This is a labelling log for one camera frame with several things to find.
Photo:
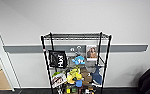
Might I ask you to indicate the white colourful printed box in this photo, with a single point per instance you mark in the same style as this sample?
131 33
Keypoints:
59 80

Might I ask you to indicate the white portrait picture box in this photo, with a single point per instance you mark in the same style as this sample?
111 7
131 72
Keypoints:
92 52

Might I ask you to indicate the black and white package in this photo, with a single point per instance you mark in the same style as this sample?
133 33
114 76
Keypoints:
88 91

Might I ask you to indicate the black Huel bag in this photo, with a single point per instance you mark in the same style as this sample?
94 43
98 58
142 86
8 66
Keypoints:
57 59

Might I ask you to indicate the small yellow pack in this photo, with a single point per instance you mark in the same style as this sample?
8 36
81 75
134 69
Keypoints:
68 90

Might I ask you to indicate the light blue plush toy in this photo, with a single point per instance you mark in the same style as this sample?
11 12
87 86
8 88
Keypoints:
79 60

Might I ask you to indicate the long grey wall band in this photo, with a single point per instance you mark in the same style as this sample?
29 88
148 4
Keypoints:
24 49

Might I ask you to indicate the blue cup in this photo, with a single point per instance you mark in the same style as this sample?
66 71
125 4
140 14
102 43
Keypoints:
79 83

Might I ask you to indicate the small green pack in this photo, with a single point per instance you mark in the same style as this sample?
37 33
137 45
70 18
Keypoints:
74 90

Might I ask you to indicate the white door frame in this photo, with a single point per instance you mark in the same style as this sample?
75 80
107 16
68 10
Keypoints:
14 80

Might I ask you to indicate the black chair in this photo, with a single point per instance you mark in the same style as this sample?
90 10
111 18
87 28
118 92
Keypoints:
149 80

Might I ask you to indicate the blue shark plush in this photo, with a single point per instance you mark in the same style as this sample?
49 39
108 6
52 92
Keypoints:
97 76

